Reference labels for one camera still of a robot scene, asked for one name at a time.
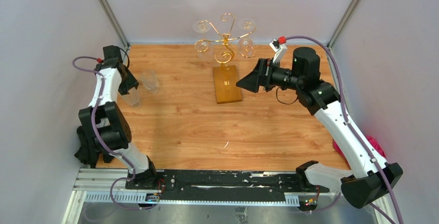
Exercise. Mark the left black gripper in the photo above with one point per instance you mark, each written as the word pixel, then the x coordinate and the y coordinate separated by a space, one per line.
pixel 131 83

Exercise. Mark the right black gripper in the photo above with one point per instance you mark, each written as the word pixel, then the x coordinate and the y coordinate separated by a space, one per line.
pixel 261 76

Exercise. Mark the ribbed glass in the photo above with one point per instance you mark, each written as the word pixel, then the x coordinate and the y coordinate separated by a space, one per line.
pixel 132 98
pixel 150 81

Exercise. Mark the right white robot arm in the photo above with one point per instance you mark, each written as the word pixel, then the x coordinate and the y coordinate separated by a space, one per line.
pixel 365 181

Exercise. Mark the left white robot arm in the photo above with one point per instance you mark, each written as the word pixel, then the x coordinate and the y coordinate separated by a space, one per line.
pixel 104 132

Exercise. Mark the wooden rack base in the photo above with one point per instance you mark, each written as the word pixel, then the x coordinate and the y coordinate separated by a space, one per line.
pixel 225 79

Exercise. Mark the back right wine glass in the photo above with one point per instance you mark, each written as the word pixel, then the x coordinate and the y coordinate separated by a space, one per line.
pixel 245 43

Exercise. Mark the wine glass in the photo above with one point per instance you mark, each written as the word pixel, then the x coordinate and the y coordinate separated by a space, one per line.
pixel 202 46
pixel 245 43

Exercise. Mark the black cloth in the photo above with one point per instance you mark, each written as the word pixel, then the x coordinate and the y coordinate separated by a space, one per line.
pixel 88 153

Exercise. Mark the back left wine glass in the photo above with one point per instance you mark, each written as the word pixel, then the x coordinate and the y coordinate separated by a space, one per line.
pixel 202 46

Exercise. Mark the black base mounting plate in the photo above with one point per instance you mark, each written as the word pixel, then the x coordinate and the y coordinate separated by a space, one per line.
pixel 230 186

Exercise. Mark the pink cloth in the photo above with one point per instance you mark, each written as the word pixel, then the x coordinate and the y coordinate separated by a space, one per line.
pixel 372 141

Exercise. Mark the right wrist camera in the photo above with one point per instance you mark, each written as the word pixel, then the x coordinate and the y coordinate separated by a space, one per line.
pixel 279 47

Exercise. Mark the gold wire glass rack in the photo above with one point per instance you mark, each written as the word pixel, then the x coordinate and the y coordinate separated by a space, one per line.
pixel 229 44

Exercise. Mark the aluminium frame rail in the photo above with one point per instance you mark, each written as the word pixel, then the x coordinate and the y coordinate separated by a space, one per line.
pixel 103 196

